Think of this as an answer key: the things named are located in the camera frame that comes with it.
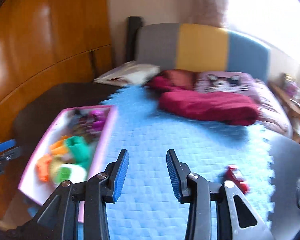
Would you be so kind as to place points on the black rolled yoga mat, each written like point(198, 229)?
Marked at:
point(134, 23)

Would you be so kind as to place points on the beige canvas bag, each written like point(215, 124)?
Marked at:
point(129, 74)

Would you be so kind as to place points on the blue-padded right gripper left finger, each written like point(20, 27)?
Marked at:
point(117, 174)

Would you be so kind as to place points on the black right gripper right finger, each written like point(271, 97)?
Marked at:
point(178, 173)

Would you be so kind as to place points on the dark red folded blanket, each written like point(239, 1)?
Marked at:
point(177, 96)

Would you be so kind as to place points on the wooden panel wardrobe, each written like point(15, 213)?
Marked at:
point(47, 42)

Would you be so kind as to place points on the red metallic case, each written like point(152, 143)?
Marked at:
point(233, 174)

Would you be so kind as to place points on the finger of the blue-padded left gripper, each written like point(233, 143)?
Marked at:
point(7, 145)

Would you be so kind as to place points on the wooden side shelf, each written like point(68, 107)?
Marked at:
point(292, 109)

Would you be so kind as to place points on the black low table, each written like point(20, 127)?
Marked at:
point(32, 121)

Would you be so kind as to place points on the pink white shallow tray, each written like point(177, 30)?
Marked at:
point(39, 191)

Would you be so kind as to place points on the purple cat face pillow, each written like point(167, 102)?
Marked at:
point(234, 82)

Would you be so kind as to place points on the orange linked cube blocks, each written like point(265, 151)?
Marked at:
point(42, 167)

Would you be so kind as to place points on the purple perforated plastic toy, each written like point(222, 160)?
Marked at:
point(98, 120)

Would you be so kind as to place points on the grey yellow blue headboard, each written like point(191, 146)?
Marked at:
point(200, 48)

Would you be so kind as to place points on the brown mushroom wooden massager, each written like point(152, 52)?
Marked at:
point(84, 130)

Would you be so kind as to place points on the pink patterned curtain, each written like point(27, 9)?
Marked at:
point(210, 12)

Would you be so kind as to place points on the orange plastic track piece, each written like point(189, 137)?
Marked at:
point(59, 147)

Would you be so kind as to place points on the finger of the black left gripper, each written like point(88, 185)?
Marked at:
point(11, 154)

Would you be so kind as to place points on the black grey cylindrical jar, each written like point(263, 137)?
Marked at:
point(77, 117)

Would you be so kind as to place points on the purple box on shelf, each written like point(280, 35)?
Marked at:
point(290, 86)

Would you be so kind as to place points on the white green square bottle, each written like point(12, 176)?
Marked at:
point(71, 172)

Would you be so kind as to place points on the blue foam puzzle mat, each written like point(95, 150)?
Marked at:
point(147, 208)

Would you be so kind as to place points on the green plastic cup holder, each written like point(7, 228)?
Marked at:
point(79, 150)

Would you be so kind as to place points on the cream yellow egg shaped object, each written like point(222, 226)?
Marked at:
point(54, 166)

